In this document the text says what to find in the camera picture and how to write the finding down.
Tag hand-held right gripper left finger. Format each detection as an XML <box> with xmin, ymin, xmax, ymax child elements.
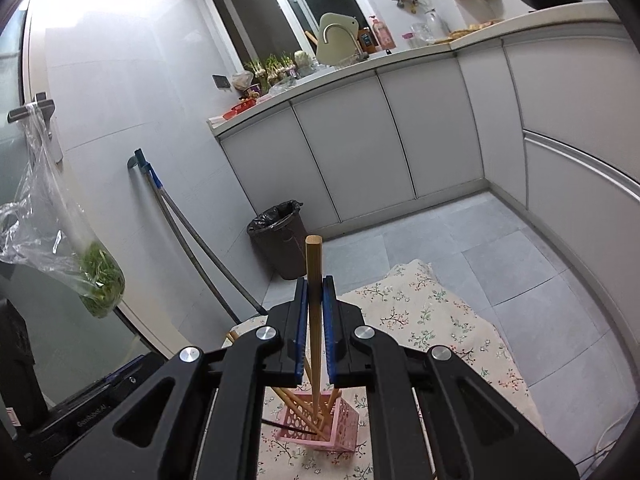
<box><xmin>50</xmin><ymin>277</ymin><xmax>308</xmax><ymax>480</ymax></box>

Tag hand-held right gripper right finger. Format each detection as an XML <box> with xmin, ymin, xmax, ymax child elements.
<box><xmin>321</xmin><ymin>275</ymin><xmax>581</xmax><ymax>480</ymax></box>

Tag bunch of wooden chopsticks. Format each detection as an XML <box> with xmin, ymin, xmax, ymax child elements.
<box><xmin>226</xmin><ymin>329</ymin><xmax>342</xmax><ymax>426</ymax></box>

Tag single tan bamboo chopstick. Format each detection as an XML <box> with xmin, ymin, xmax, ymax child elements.
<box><xmin>305</xmin><ymin>235</ymin><xmax>334</xmax><ymax>418</ymax></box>

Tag pink perforated utensil holder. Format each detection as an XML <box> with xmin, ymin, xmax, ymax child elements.
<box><xmin>270</xmin><ymin>387</ymin><xmax>361</xmax><ymax>448</ymax></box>

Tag black chopstick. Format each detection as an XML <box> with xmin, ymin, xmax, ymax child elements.
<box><xmin>266</xmin><ymin>420</ymin><xmax>319</xmax><ymax>436</ymax></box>

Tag brown trash bin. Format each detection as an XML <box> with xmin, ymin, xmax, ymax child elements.
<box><xmin>247</xmin><ymin>200</ymin><xmax>309</xmax><ymax>281</ymax></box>

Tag grey mop pole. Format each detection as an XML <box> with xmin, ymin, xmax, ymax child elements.
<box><xmin>150</xmin><ymin>170</ymin><xmax>269</xmax><ymax>317</ymax></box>
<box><xmin>142</xmin><ymin>157</ymin><xmax>242</xmax><ymax>326</ymax></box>

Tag floral tablecloth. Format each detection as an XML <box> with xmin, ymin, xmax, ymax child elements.
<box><xmin>220</xmin><ymin>259</ymin><xmax>546</xmax><ymax>480</ymax></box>

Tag plastic bag of greens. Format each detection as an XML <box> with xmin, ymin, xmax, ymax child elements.
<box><xmin>0</xmin><ymin>102</ymin><xmax>126</xmax><ymax>320</ymax></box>

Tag white kitchen base cabinets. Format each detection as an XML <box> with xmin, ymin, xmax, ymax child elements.
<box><xmin>209</xmin><ymin>2</ymin><xmax>640</xmax><ymax>311</ymax></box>

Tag red plastic basket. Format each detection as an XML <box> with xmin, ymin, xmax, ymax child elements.
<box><xmin>222</xmin><ymin>99</ymin><xmax>257</xmax><ymax>120</ymax></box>

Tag sprouting green onion plants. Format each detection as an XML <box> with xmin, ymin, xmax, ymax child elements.
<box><xmin>244</xmin><ymin>50</ymin><xmax>314</xmax><ymax>86</ymax></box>

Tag pale green cutting board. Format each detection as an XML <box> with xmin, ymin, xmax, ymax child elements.
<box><xmin>315</xmin><ymin>12</ymin><xmax>360</xmax><ymax>66</ymax></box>

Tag metal faucet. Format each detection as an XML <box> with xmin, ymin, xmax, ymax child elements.
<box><xmin>322</xmin><ymin>25</ymin><xmax>371</xmax><ymax>61</ymax></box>

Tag pink soap bottle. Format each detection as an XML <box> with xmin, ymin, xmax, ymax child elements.
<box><xmin>370</xmin><ymin>14</ymin><xmax>399</xmax><ymax>52</ymax></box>

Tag kitchen window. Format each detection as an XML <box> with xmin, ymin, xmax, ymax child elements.
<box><xmin>204</xmin><ymin>0</ymin><xmax>372</xmax><ymax>82</ymax></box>

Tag clear glass jars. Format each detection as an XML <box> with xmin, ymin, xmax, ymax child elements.
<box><xmin>402</xmin><ymin>7</ymin><xmax>451</xmax><ymax>46</ymax></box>

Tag tray of food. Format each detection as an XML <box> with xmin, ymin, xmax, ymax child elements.
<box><xmin>434</xmin><ymin>18</ymin><xmax>504</xmax><ymax>44</ymax></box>

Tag dark wall mop holder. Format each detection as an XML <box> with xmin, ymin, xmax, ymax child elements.
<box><xmin>126</xmin><ymin>148</ymin><xmax>151</xmax><ymax>174</ymax></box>

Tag metal door handle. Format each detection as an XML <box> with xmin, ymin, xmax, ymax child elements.
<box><xmin>7</xmin><ymin>92</ymin><xmax>56</xmax><ymax>139</ymax></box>

